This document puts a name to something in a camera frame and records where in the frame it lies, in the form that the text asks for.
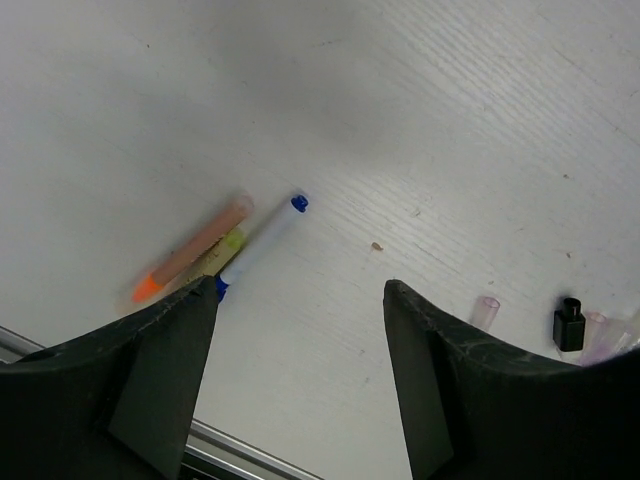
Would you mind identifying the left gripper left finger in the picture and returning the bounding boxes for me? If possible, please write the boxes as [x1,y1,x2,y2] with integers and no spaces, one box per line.
[1,276,218,479]

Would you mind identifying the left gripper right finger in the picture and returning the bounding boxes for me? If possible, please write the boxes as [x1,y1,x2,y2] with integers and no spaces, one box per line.
[383,280,639,479]

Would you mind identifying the pink clear pen cap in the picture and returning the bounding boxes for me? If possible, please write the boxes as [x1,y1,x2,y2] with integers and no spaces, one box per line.
[469,296,501,331]

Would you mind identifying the black pen cap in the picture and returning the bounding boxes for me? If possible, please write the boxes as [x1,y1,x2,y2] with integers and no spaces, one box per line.
[552,297,586,353]

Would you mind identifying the yellow green pen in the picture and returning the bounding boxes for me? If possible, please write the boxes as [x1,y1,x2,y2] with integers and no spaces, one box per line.
[169,227,247,291]

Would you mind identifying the orange yellow pen cluster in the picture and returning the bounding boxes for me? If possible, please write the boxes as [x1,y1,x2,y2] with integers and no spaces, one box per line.
[131,194,254,303]

